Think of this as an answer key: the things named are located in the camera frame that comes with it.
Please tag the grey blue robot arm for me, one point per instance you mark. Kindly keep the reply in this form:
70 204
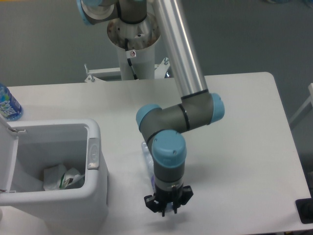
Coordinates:
162 128

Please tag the blue labelled water bottle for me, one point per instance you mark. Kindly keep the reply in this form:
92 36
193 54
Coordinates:
10 108

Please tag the white pedestal base frame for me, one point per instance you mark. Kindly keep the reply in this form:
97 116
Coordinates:
161 71

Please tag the white plastic trash can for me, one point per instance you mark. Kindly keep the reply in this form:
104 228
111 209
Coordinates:
27 148

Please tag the white crumpled paper in bin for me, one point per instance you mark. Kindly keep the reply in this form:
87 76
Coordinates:
52 177

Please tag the black device at table edge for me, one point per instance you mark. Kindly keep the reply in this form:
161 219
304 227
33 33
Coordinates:
305 210

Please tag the crushed clear plastic bottle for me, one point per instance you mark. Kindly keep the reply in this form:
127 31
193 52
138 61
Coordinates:
149 164

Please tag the white paper wrapper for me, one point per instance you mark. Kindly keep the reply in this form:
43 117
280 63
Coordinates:
72 179

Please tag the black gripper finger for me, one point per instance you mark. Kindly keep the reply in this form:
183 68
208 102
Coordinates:
181 196
155 204

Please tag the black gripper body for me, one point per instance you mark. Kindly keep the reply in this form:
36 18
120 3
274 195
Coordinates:
165 195

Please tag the white frame at right edge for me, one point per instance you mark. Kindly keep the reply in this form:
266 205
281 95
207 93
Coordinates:
303 110

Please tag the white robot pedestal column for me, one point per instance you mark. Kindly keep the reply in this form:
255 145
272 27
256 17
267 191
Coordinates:
135 44

